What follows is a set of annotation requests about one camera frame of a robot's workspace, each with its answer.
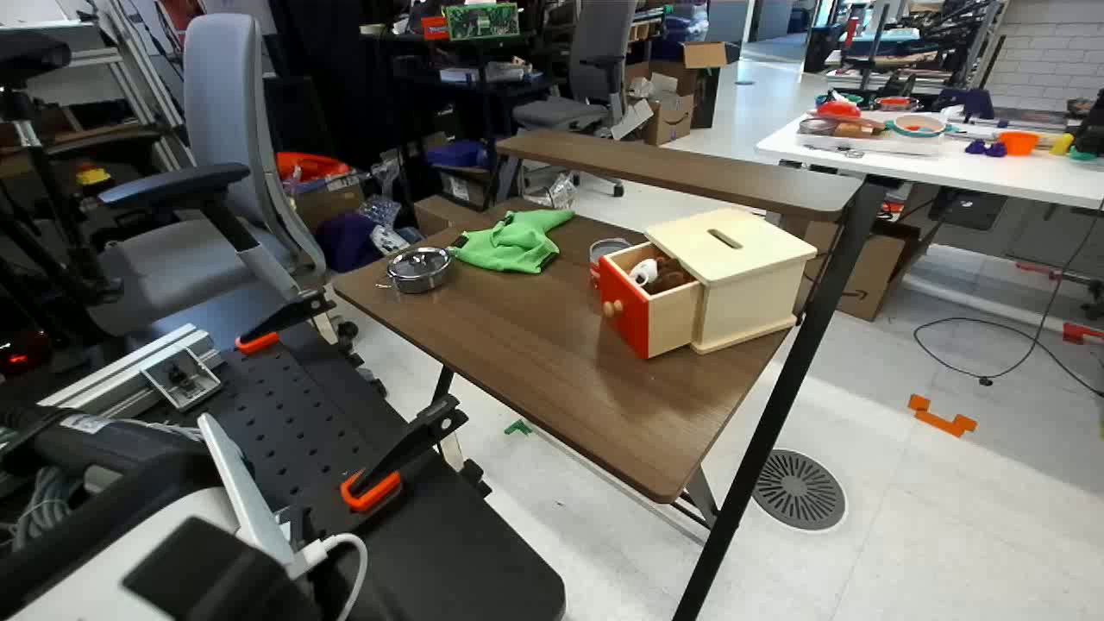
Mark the green microfibre towel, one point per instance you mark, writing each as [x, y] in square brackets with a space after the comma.
[505, 245]

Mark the red front wooden drawer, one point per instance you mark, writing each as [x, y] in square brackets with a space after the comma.
[642, 320]

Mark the small round metal bowl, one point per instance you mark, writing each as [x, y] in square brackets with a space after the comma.
[419, 272]

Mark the brown wooden table shelf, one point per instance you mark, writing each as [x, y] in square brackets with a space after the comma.
[690, 174]

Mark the pale wooden slot box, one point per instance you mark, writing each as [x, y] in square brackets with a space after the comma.
[747, 272]

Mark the dark purple bag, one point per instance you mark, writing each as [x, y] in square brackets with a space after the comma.
[346, 244]

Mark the cardboard box with white paper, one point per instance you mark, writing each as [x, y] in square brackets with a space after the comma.
[671, 120]

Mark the black metal table leg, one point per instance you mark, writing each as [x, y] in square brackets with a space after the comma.
[780, 403]

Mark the grey mesh office chair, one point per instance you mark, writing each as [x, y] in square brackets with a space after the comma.
[590, 56]

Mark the black perforated base board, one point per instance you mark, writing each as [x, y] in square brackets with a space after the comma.
[299, 425]

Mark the orange plastic bin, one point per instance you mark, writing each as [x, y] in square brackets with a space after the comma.
[312, 167]

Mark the small open cardboard box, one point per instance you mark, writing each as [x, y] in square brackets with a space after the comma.
[706, 53]

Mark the green circuit board box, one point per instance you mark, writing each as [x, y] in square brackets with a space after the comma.
[483, 19]

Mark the round metal floor drain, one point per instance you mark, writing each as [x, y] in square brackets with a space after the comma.
[798, 491]

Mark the large flat cardboard box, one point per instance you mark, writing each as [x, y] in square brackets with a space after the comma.
[867, 272]

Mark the red plastic toy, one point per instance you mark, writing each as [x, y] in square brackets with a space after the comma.
[839, 111]

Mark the grey office chair black armrests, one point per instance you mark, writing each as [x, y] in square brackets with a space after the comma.
[227, 126]

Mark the round patterned plate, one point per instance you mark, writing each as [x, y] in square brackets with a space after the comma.
[916, 126]

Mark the white work table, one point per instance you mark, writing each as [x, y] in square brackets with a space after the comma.
[943, 167]

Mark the silver aluminium extrusion bars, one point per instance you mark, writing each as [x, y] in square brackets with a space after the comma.
[126, 368]

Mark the black flat device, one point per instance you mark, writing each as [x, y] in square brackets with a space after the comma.
[193, 570]

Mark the flat purple plastic toy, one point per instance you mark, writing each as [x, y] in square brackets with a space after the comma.
[985, 146]

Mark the small yellow object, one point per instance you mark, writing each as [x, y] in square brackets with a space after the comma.
[91, 179]

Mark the orange plastic bowl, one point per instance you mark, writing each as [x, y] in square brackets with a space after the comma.
[1020, 142]

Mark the white angled bracket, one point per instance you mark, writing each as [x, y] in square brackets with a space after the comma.
[242, 483]

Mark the orange floor bracket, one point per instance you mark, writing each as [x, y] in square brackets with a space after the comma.
[940, 422]

